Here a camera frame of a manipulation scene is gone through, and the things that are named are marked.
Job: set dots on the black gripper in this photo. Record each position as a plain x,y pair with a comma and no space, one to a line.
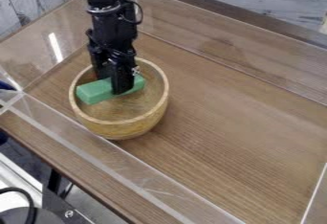
110,43

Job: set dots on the green rectangular block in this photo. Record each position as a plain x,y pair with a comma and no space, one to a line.
97,91

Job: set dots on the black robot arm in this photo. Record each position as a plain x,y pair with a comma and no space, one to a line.
110,41

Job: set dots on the brown wooden bowl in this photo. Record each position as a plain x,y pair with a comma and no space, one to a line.
128,115

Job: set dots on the black table leg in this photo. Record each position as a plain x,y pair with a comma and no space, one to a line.
53,181

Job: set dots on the clear acrylic tray wall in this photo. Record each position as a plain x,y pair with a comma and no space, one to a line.
134,190

